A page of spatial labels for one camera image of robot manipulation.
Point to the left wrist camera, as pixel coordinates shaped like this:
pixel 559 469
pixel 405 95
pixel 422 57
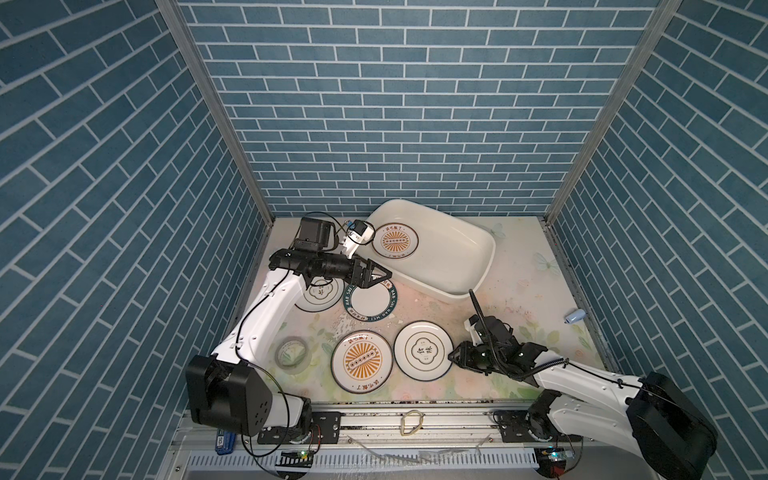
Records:
pixel 358 233

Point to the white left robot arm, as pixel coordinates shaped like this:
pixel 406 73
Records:
pixel 228 389

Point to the white plastic bin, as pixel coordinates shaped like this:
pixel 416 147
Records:
pixel 453 256

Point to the clear tape roll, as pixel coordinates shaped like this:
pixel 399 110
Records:
pixel 293 355

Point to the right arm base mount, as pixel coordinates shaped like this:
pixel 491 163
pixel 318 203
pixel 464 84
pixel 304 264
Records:
pixel 514 426

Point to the beige rubber band loop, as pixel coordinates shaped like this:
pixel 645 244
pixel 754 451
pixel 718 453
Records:
pixel 411 422

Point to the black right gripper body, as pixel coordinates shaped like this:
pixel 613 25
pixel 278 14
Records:
pixel 487 360

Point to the orange sunburst plate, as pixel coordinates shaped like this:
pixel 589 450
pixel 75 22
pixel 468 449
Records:
pixel 362 362
pixel 395 241

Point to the small light blue object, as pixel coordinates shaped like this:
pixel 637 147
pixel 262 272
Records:
pixel 575 316

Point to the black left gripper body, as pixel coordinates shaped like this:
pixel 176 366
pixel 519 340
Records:
pixel 352 278

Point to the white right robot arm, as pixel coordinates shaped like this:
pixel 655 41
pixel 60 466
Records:
pixel 687 439

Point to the white clover plate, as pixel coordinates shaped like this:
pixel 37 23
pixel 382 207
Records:
pixel 321 295
pixel 421 351

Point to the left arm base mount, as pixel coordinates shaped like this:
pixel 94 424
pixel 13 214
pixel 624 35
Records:
pixel 324 425

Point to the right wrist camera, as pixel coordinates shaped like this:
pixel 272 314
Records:
pixel 479 334

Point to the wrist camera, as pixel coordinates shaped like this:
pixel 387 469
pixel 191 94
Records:
pixel 358 233
pixel 479 334

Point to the green rim plate left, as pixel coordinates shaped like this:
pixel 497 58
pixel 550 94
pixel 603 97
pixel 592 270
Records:
pixel 372 304

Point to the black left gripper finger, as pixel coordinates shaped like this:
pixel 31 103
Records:
pixel 376 270
pixel 377 279

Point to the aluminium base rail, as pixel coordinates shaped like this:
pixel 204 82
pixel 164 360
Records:
pixel 563 422

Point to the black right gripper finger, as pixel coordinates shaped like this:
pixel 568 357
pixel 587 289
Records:
pixel 463 350
pixel 465 363

